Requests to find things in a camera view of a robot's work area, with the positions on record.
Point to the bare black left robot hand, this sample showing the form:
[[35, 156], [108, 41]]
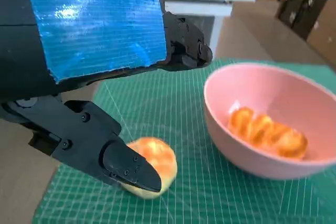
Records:
[[92, 30]]

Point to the round toy bread bun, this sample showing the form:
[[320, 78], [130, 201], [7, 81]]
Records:
[[162, 161]]

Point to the pink bowl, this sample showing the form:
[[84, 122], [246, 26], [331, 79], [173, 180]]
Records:
[[236, 150]]

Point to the long twisted toy bread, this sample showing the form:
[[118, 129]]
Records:
[[267, 132]]

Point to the green cutting mat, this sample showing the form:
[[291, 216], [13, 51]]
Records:
[[157, 108]]

